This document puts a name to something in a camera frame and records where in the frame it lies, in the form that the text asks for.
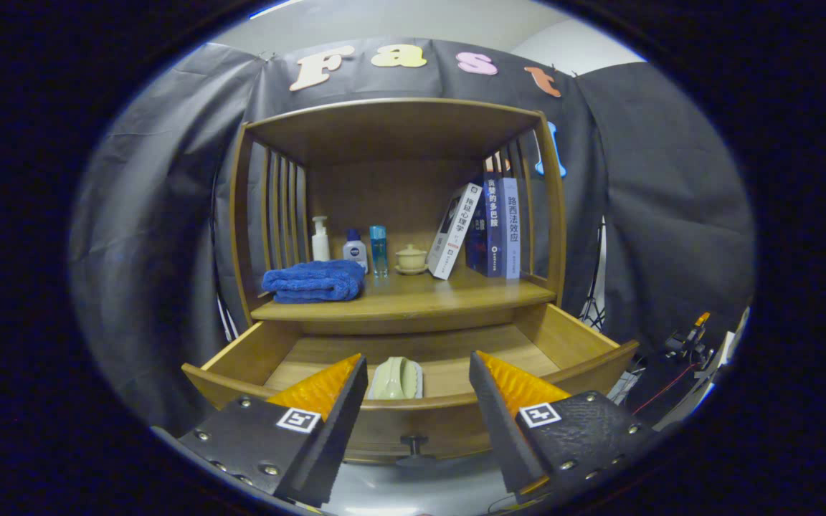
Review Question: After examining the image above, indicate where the wooden cabinet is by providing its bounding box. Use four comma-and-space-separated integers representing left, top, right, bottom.
230, 97, 569, 338

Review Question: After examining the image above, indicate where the white pump bottle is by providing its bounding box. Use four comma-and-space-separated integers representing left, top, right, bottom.
311, 216, 331, 262

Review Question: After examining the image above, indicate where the cream lidded teacup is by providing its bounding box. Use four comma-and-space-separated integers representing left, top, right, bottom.
394, 244, 429, 276

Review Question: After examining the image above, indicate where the white book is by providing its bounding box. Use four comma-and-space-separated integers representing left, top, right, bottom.
427, 182, 483, 281

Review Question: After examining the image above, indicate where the red cable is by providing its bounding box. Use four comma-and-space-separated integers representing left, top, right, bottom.
632, 362, 697, 416

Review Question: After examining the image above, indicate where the folded blue towel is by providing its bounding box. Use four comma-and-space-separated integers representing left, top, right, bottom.
262, 259, 367, 305

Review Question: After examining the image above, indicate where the dark blue book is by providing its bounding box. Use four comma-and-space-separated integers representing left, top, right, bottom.
465, 172, 503, 278

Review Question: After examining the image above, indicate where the wooden countertop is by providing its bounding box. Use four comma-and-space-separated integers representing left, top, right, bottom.
250, 265, 557, 323

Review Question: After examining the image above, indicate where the black tripod stand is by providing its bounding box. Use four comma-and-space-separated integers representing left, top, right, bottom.
578, 219, 609, 330
211, 172, 238, 341

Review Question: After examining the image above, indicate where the pale green ceramic ornament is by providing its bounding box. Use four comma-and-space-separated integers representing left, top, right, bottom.
368, 356, 424, 401

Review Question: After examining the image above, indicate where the teal glass bottle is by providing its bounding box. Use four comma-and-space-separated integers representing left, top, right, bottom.
369, 225, 389, 279

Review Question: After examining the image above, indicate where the black and orange gripper device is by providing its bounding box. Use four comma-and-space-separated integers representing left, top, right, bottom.
664, 312, 715, 366

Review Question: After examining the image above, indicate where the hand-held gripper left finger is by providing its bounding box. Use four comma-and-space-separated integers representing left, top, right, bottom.
178, 353, 369, 508

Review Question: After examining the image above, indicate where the black backdrop cloth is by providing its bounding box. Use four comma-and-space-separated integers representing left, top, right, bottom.
69, 37, 756, 438

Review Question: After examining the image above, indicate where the light blue book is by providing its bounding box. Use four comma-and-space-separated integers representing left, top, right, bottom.
497, 177, 522, 280

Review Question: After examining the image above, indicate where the white bottle with blue cap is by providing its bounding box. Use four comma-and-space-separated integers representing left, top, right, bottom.
342, 229, 369, 274

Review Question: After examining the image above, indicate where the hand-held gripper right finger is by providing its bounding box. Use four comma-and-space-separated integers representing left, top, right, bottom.
468, 350, 661, 502

